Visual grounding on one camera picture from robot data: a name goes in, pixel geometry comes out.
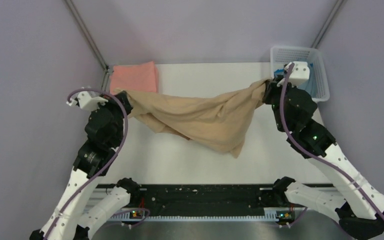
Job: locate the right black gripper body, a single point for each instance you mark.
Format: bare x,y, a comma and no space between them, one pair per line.
272,96

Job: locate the folded pink t shirt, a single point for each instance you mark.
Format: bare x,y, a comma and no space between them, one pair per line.
140,77

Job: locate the left aluminium frame post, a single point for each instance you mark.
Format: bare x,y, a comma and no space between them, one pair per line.
86,33

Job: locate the light blue t shirt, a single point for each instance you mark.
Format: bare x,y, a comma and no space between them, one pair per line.
311,86

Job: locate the white slotted cable duct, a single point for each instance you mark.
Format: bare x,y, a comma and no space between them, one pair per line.
268,216

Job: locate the bright blue t shirt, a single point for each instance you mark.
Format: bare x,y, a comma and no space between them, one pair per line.
279,72

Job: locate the aluminium frame post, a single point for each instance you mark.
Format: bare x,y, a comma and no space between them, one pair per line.
86,33
336,9

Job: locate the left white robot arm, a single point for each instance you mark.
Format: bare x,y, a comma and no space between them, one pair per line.
70,220

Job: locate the beige t shirt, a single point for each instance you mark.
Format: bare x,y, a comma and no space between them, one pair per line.
219,123

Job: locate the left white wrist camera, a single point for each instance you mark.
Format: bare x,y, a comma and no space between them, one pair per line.
86,100

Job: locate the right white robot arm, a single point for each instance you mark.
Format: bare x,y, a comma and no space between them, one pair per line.
358,208

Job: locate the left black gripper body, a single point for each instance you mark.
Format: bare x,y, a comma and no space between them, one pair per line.
115,109

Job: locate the right aluminium frame post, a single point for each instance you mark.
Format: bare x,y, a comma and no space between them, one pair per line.
336,9

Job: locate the white plastic basket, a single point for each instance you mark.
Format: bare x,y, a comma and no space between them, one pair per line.
305,59

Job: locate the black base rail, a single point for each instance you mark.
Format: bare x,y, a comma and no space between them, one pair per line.
208,200

